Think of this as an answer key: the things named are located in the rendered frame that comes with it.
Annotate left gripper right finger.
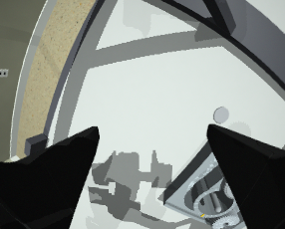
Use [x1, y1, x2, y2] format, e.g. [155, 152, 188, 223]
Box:
[206, 123, 285, 229]

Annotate dark grey toothed gear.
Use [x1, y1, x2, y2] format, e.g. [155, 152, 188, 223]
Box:
[209, 208, 239, 229]

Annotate dark grey cube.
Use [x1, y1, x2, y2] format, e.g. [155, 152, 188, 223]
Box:
[24, 133, 48, 156]

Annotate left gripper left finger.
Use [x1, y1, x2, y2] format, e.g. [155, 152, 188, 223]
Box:
[0, 126, 100, 229]

